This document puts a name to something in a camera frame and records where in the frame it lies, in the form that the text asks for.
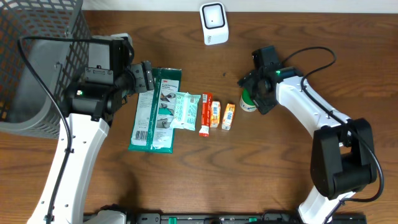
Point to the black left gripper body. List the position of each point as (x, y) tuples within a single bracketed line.
[(143, 78)]

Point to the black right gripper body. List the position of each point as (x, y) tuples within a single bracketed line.
[(253, 82)]

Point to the green lidded white canister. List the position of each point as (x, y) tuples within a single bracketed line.
[(246, 103)]

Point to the orange tissue packet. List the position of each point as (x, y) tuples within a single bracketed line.
[(215, 114)]

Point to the mint green wipes pack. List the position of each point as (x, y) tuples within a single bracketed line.
[(185, 112)]

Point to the orange snack packet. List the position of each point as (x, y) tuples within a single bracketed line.
[(228, 116)]

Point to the red stick packet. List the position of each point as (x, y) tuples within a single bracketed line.
[(206, 114)]

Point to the white green package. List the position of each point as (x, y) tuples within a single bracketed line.
[(155, 111)]

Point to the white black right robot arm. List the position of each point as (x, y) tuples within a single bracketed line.
[(343, 161)]

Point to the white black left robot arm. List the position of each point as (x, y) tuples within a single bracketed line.
[(90, 101)]

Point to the white black barcode scanner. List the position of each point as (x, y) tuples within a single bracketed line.
[(214, 23)]

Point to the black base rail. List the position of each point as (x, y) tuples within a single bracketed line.
[(270, 216)]

